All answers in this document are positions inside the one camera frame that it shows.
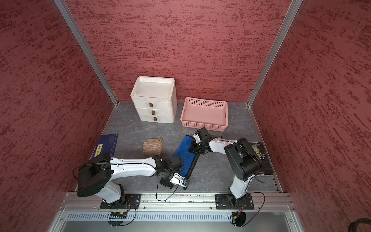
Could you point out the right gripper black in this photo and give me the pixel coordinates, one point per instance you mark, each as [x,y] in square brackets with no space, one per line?
[193,149]

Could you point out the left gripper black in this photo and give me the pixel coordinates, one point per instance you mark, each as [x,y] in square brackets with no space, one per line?
[167,183]

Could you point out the blue grey microfibre cloth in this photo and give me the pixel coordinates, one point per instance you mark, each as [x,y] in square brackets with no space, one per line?
[189,159]

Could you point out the beige striped square dishcloth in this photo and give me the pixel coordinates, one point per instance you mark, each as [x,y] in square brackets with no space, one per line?
[153,147]

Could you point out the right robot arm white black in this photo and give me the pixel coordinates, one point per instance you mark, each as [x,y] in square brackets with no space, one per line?
[242,158]

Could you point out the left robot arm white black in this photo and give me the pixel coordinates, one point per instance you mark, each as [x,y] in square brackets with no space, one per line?
[96,176]

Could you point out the pink perforated plastic basket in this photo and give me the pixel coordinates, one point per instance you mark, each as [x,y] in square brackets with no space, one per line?
[200,113]

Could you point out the white three-drawer storage unit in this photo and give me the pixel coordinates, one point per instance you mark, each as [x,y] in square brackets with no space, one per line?
[155,99]

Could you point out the black book gold cover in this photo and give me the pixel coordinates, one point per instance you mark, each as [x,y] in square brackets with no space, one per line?
[266,166]

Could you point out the purple book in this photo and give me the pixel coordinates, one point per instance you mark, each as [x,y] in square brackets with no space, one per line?
[106,144]

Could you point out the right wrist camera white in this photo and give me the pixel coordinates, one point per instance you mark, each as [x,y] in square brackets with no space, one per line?
[197,138]

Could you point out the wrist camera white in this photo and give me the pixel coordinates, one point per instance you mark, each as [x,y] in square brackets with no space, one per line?
[179,180]
[197,138]

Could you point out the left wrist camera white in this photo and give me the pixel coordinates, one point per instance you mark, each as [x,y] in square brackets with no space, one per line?
[179,180]

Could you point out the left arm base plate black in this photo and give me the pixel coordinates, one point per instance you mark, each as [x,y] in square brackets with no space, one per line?
[128,201]

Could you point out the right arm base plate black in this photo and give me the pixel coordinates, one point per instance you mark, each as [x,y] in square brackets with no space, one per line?
[228,202]

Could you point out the aluminium front rail frame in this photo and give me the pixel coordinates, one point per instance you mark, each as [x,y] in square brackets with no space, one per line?
[180,207]

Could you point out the right corner aluminium post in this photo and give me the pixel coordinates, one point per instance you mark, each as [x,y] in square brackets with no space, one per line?
[286,24]

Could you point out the corner aluminium post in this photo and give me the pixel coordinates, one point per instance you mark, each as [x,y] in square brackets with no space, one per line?
[67,15]
[286,24]

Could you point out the left corner aluminium post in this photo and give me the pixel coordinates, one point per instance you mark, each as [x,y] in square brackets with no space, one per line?
[67,15]

